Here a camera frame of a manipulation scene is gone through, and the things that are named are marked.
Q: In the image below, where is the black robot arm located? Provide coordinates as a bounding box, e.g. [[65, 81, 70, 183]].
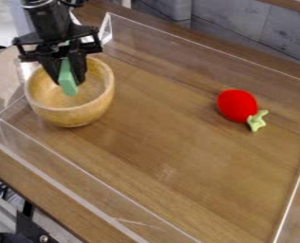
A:
[[13, 0, 102, 85]]

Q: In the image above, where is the red plush strawberry toy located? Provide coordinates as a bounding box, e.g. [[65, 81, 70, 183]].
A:
[[216, 89, 269, 132]]

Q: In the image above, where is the brown wooden bowl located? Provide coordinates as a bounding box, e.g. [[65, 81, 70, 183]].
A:
[[25, 58, 115, 127]]

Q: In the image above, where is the black table clamp bracket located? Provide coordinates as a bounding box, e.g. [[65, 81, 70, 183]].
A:
[[15, 213, 59, 243]]

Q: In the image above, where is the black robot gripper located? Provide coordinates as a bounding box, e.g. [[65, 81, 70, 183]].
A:
[[13, 24, 102, 85]]

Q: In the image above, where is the green wooden stick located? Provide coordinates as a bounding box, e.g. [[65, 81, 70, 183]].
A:
[[59, 58, 78, 96]]

